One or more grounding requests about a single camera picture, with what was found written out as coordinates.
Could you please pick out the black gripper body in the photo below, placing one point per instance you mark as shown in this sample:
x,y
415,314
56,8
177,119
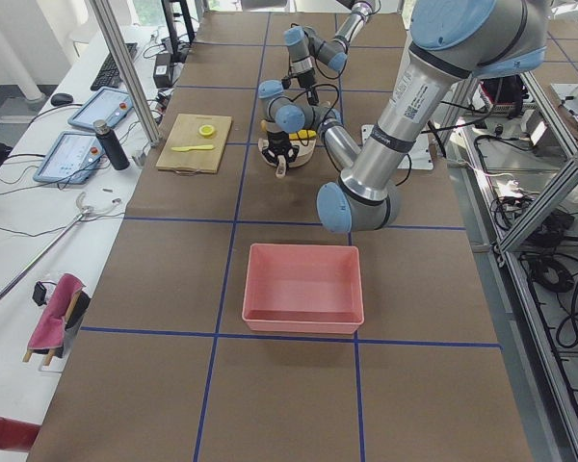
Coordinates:
x,y
303,81
277,142

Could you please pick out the yellow toy corn cob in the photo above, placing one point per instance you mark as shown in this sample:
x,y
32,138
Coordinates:
x,y
303,135

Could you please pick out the beige plastic dustpan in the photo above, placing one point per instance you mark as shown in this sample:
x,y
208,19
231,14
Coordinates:
x,y
305,150

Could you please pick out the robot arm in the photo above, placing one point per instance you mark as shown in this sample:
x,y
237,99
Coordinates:
x,y
450,42
309,52

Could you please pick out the pink plastic bin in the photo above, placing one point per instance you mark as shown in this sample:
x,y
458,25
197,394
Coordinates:
x,y
303,288

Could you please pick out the yellow lemon slice toy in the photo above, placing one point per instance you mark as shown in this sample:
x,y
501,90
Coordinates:
x,y
206,130

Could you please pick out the yellow plastic knife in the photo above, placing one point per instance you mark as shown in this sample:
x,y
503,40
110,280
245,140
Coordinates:
x,y
189,148

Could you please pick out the wooden cutting board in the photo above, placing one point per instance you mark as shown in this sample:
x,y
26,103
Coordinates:
x,y
195,144

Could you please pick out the black water bottle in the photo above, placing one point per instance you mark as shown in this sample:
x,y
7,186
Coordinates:
x,y
110,144

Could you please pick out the upper teach pendant tablet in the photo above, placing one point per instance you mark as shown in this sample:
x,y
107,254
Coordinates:
x,y
108,104

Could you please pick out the teach pendant tablet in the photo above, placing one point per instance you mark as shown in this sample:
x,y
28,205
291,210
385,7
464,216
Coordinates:
x,y
108,104
71,160

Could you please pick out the black keyboard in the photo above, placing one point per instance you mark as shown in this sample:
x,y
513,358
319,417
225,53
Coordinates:
x,y
108,75

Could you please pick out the lower teach pendant tablet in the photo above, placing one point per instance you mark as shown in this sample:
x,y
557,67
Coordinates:
x,y
71,160

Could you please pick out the black computer mouse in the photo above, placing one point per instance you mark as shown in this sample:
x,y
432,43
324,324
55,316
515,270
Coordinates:
x,y
60,99

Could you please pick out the pink cloth on stand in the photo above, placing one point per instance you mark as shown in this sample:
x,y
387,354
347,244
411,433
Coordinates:
x,y
59,321

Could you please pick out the red cylinder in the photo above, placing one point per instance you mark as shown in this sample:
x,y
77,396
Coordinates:
x,y
17,435

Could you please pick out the aluminium frame post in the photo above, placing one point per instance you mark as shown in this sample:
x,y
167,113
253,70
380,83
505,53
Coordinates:
x,y
114,40

